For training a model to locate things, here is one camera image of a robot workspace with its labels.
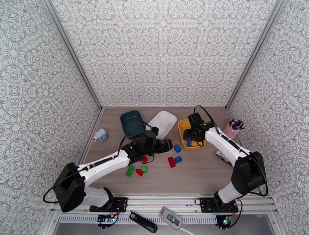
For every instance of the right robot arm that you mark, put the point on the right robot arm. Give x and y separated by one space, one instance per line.
224 142

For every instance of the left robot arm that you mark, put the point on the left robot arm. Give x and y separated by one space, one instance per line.
101 166

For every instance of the yellow plastic container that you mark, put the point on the yellow plastic container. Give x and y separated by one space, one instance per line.
180 135

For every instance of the green curved lego brick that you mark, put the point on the green curved lego brick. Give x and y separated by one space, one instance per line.
144 169

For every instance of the white plastic container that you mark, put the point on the white plastic container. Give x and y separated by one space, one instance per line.
164 120

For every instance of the red sloped lego brick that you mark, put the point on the red sloped lego brick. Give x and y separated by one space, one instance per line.
139 172

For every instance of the green flat lego plate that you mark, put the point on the green flat lego plate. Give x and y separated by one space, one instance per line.
130 171

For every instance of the teal plastic container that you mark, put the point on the teal plastic container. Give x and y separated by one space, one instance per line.
130 120

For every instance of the striped snack packet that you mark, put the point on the striped snack packet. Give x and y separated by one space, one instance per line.
222 155

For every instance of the pink pen cup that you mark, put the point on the pink pen cup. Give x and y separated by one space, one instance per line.
230 131

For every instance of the black marker pen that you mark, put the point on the black marker pen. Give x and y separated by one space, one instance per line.
231 122

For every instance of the white grey glue bottle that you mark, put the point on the white grey glue bottle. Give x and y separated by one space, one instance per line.
101 135

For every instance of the blue marker pen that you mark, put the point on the blue marker pen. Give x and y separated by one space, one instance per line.
239 125

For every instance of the grey handheld device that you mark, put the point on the grey handheld device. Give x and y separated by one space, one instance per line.
170 218

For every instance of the black handheld device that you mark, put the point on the black handheld device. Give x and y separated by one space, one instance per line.
143 222

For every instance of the small circuit board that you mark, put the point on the small circuit board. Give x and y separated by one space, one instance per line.
225 221
105 219

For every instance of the aluminium table rail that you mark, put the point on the aluminium table rail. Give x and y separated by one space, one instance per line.
164 201

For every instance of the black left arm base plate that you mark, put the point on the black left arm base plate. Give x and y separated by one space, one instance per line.
119 204

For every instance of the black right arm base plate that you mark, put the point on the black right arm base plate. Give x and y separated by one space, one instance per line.
207 205

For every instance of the aluminium frame post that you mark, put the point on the aluminium frame post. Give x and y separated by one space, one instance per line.
253 58
72 53

